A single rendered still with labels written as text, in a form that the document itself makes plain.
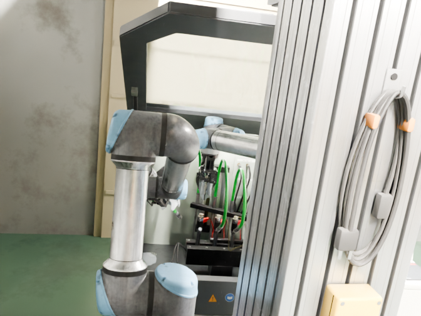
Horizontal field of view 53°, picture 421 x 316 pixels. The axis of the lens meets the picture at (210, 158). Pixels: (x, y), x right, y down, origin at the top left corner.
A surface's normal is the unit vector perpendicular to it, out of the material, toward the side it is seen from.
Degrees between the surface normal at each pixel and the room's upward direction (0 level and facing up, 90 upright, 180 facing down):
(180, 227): 90
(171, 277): 7
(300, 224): 90
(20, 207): 90
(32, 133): 90
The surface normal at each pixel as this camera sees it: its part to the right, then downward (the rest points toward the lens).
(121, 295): 0.11, 0.00
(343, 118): 0.20, 0.26
